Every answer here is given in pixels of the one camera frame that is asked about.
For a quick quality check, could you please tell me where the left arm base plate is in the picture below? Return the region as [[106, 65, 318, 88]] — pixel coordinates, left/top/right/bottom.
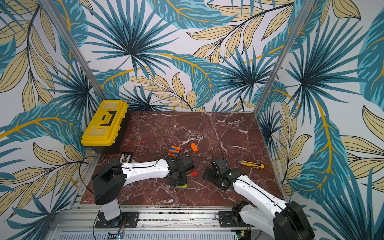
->
[[95, 212, 140, 229]]

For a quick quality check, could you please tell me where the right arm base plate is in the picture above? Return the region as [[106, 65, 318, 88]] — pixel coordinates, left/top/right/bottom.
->
[[215, 211, 255, 228]]

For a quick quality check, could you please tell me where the red banana plug cable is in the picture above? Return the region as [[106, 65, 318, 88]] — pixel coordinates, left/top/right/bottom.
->
[[131, 140, 148, 152]]

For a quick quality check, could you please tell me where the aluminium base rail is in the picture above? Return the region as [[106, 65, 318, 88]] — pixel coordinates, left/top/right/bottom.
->
[[45, 208, 275, 240]]

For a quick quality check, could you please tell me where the yellow black toolbox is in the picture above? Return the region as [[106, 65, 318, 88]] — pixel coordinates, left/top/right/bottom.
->
[[81, 100, 130, 154]]

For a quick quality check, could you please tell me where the orange lego brick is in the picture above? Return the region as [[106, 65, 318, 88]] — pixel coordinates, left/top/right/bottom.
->
[[170, 146, 181, 152], [191, 143, 198, 153], [168, 153, 178, 158]]

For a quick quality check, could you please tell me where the lime green lego brick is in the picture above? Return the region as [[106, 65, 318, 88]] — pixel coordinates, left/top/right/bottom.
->
[[176, 184, 188, 189]]

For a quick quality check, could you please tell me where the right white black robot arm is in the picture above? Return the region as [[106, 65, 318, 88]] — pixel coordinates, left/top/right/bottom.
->
[[203, 158, 315, 240]]

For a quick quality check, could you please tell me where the aluminium corner post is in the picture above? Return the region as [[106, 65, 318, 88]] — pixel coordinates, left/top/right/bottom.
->
[[254, 1, 314, 117], [41, 0, 106, 101]]

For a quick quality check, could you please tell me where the right aluminium corner post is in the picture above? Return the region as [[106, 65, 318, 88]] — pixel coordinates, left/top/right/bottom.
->
[[254, 1, 314, 117]]

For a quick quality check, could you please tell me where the yellow utility knife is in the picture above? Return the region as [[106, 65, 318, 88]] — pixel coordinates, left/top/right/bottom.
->
[[238, 161, 265, 169]]

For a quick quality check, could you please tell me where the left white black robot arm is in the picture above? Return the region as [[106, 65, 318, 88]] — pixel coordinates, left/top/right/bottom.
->
[[92, 156, 195, 222]]

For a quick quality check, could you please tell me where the left aluminium corner post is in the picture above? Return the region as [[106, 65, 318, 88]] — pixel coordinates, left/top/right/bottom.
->
[[41, 0, 106, 101]]

